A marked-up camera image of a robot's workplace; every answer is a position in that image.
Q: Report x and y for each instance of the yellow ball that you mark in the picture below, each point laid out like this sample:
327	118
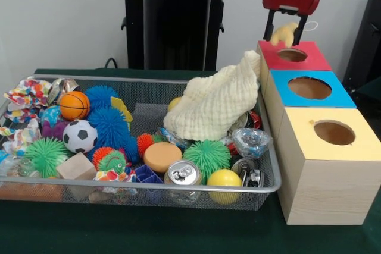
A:
224	182

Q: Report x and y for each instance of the blue spiky toy with eyes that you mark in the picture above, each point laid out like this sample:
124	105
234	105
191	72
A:
111	126

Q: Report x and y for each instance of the dark green tablecloth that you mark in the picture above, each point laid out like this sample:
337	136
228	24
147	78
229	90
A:
372	93
149	233

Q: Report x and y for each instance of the black and white soccer ball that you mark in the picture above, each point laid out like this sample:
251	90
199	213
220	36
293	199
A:
79	136

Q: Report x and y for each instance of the multicoloured spiky caterpillar toy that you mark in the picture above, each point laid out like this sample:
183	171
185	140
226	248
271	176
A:
111	159

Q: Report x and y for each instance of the cream and mint cloth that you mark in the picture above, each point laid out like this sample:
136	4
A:
214	105

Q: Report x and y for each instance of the blue spiky rubber ball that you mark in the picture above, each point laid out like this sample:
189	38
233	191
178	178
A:
101	96

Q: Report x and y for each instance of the large green spiky ball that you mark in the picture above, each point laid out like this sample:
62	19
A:
206	154

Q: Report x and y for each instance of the yellow plush duck toy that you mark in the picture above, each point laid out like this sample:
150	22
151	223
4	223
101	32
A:
284	34

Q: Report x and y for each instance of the silver top drink can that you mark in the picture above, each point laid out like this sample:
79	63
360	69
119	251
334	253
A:
182	173

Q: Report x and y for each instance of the orange toy basketball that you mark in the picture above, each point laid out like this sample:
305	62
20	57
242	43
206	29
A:
75	105

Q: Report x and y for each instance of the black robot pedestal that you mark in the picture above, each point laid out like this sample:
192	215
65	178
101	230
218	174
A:
175	34

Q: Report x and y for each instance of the black monitor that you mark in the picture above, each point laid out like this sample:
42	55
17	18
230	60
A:
369	43

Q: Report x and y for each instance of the wooden box with three holes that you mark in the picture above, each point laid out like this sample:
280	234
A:
327	188

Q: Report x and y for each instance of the round orange sponge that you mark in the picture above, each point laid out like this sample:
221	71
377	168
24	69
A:
162	153

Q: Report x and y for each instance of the green spiky rubber toy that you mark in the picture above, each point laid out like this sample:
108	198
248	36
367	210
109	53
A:
44	156

